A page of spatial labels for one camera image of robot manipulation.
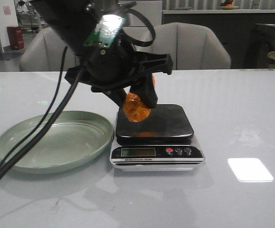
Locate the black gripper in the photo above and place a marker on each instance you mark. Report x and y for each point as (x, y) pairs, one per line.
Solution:
(109, 67)

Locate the orange corn cob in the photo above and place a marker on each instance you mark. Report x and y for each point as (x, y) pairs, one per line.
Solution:
(134, 109)

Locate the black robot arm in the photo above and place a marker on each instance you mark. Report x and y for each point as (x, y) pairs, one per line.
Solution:
(98, 20)

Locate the black and silver kitchen scale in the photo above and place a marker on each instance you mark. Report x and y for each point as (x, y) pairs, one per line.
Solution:
(164, 141)

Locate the white drawer cabinet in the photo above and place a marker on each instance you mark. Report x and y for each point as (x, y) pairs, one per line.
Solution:
(151, 9)

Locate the pale green plate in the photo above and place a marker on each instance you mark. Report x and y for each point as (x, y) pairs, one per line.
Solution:
(75, 138)

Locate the right grey upholstered chair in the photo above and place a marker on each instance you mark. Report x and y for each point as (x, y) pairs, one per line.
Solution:
(191, 47)

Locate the grey upholstered chair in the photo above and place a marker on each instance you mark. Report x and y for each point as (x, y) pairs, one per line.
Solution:
(191, 47)
(44, 52)

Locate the left grey upholstered chair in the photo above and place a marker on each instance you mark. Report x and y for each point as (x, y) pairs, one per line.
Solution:
(44, 52)

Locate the coloured dot sticker strip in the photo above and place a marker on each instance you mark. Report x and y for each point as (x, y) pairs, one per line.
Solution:
(257, 69)

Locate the dark long sideboard counter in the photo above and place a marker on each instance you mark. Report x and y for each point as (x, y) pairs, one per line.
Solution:
(234, 30)

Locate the fruit bowl on counter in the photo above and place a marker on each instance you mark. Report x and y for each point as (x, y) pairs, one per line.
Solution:
(228, 5)

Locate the red waste bin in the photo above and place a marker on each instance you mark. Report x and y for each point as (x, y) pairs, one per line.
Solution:
(15, 37)

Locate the dark appliance on right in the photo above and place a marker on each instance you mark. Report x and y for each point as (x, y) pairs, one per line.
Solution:
(263, 42)

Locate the pink wall notice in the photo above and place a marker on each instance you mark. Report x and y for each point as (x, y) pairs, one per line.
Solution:
(7, 10)

